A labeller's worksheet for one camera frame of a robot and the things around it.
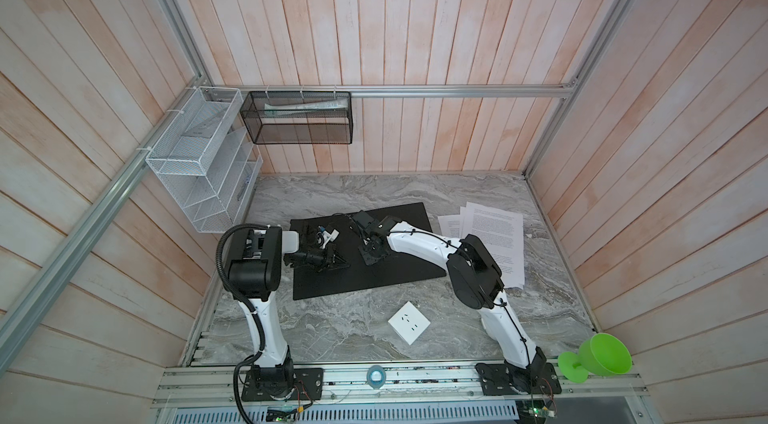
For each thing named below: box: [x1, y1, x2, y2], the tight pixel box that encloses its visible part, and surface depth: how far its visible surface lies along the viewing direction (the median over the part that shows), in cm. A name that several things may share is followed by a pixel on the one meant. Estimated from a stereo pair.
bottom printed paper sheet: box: [437, 215, 464, 239], surface depth 107 cm
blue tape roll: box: [366, 365, 387, 389], surface depth 76 cm
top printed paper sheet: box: [463, 202, 525, 290], surface depth 105 cm
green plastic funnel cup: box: [558, 333, 633, 384], surface depth 67 cm
